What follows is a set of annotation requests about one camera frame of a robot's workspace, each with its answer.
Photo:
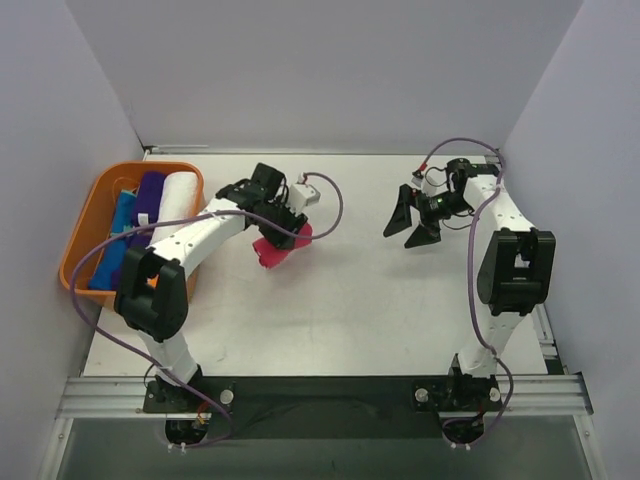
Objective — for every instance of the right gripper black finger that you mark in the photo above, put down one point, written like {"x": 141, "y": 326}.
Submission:
{"x": 401, "y": 218}
{"x": 423, "y": 236}

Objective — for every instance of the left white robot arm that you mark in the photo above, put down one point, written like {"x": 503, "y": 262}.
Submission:
{"x": 153, "y": 297}

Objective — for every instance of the dark purple rolled towel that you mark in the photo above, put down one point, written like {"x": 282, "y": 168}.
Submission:
{"x": 116, "y": 273}

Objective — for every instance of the blue rolled towel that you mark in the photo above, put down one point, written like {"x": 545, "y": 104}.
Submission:
{"x": 113, "y": 255}

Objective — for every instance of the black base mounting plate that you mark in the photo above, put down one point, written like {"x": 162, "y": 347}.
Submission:
{"x": 320, "y": 421}

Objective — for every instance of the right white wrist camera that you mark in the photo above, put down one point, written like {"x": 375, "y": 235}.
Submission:
{"x": 429, "y": 182}

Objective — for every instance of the pink towel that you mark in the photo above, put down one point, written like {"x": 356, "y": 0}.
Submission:
{"x": 269, "y": 256}

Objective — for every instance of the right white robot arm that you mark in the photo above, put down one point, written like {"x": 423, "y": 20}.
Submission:
{"x": 477, "y": 358}

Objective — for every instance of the white rolled towel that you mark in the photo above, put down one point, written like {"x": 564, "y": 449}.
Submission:
{"x": 179, "y": 198}

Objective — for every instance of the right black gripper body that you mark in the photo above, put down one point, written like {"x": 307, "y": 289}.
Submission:
{"x": 420, "y": 213}

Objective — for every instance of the orange plastic basket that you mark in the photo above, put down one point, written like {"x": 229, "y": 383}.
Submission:
{"x": 94, "y": 223}

